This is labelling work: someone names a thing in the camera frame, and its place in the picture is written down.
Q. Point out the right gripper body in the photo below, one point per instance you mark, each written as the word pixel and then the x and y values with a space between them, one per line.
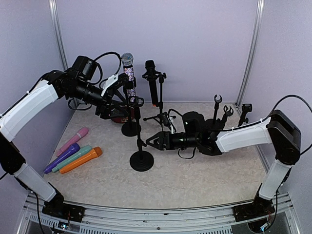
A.
pixel 170 143

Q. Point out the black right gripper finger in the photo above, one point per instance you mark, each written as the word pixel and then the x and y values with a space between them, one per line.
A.
pixel 155 136
pixel 154 143

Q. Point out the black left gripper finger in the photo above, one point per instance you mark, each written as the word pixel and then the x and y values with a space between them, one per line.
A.
pixel 119 95
pixel 121 112

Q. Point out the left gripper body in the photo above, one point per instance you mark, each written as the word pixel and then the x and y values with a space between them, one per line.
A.
pixel 102 109

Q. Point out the black tripod mic stand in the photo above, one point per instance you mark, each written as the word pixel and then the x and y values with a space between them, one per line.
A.
pixel 161 77

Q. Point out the black orange mic stand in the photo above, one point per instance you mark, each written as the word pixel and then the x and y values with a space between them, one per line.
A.
pixel 141 160

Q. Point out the pink microphone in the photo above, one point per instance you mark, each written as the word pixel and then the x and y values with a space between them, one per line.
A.
pixel 77 136

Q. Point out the black microphone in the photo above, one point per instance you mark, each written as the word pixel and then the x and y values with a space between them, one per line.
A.
pixel 151 77

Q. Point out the mint green microphone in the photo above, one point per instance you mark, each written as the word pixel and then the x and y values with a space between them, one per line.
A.
pixel 71 158

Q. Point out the orange microphone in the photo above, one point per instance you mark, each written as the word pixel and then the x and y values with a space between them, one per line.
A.
pixel 93 153

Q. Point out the purple microphone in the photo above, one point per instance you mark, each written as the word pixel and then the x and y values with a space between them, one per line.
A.
pixel 70 151

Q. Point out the black pink mic stand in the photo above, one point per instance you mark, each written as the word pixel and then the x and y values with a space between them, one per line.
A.
pixel 217 100

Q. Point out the black mint mic stand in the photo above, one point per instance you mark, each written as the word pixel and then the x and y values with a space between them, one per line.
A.
pixel 228 112

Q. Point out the black purple mic stand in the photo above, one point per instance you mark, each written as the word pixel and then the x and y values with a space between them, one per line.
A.
pixel 246 108

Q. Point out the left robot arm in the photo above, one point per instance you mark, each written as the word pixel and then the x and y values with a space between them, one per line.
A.
pixel 75 82

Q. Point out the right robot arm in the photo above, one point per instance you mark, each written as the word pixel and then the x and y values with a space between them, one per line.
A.
pixel 210 138

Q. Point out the black glitter mic stand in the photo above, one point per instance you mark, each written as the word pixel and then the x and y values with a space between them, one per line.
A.
pixel 129 128

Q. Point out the glitter rhinestone microphone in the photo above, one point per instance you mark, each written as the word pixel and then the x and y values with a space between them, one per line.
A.
pixel 128 73

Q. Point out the red floral plate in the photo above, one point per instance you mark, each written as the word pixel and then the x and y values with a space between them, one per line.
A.
pixel 122 120

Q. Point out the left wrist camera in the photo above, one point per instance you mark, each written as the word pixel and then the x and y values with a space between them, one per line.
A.
pixel 113 81

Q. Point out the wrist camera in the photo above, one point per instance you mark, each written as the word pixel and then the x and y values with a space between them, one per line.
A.
pixel 167 121
pixel 113 81

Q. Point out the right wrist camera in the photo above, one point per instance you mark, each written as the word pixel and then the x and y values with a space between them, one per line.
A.
pixel 167 121

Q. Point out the aluminium front rail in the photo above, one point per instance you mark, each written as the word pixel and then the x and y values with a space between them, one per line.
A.
pixel 98 219

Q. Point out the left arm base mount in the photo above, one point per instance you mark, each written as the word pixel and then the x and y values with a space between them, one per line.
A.
pixel 65 211

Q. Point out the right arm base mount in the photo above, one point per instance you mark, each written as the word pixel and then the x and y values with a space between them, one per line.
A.
pixel 252 210

